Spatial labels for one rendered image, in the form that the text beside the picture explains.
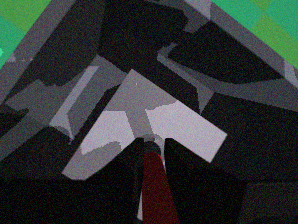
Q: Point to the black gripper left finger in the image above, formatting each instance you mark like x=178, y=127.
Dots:
x=109, y=196

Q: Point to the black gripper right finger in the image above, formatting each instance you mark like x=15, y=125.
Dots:
x=205, y=194

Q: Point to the red peg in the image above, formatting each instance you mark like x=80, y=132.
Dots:
x=158, y=206

